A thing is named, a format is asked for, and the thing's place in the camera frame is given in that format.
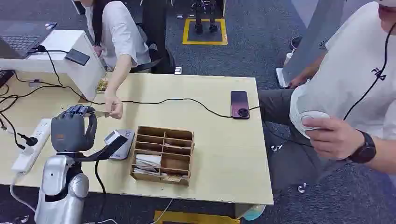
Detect yellow floor tape square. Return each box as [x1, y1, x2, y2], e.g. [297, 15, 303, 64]
[153, 210, 241, 224]

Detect black robot legs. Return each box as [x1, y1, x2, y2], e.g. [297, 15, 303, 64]
[191, 0, 219, 35]

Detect dark laptop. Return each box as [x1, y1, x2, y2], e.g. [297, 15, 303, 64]
[0, 21, 58, 60]

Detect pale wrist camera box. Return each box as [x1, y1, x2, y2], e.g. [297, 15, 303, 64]
[104, 129, 136, 161]

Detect looped black cable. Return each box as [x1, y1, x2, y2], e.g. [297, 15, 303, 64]
[0, 83, 26, 150]

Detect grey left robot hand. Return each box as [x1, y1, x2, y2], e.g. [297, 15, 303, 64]
[50, 105, 99, 154]

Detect person beside the desk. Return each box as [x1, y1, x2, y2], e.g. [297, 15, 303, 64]
[258, 0, 396, 187]

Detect white power strip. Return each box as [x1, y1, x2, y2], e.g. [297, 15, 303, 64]
[11, 118, 53, 174]

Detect black smartphone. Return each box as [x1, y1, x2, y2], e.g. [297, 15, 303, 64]
[64, 48, 91, 66]

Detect dark red smartphone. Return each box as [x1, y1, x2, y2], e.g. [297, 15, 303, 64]
[230, 90, 251, 120]

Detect white card stack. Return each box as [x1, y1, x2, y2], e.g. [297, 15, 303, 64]
[134, 154, 162, 175]

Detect wooden card box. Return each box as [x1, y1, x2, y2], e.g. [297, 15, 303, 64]
[130, 125, 195, 186]

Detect round white device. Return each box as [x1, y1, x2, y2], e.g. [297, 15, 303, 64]
[297, 111, 331, 132]

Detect black wristwatch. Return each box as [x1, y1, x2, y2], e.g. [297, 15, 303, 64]
[347, 129, 377, 164]

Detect grey partition panel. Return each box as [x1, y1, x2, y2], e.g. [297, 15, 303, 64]
[281, 0, 348, 84]

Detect person across the desk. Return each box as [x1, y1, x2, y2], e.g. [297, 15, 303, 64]
[81, 0, 153, 120]

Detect white box stand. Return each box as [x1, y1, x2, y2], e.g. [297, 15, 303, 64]
[0, 29, 107, 102]

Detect teal object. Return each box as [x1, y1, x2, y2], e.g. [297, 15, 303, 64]
[242, 204, 267, 222]

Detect black power plug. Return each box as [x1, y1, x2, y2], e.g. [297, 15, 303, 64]
[16, 133, 39, 147]

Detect card pack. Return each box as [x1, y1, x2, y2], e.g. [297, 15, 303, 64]
[95, 77, 109, 94]

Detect black keyboard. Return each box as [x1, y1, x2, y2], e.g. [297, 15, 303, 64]
[0, 69, 15, 88]

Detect person's hand holding card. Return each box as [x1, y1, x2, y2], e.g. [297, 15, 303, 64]
[104, 95, 124, 120]

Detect person's hand with watch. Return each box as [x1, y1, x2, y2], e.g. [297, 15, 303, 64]
[301, 116, 366, 161]

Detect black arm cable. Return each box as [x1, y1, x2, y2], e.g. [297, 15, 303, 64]
[93, 159, 108, 223]

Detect white panel foot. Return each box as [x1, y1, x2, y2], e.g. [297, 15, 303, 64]
[276, 67, 290, 89]

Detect white cable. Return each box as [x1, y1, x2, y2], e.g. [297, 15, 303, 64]
[9, 172, 37, 214]

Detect long black cable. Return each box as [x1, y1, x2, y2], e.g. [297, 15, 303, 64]
[28, 45, 233, 119]

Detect black lanyard cord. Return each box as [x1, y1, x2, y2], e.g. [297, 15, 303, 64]
[342, 21, 396, 121]

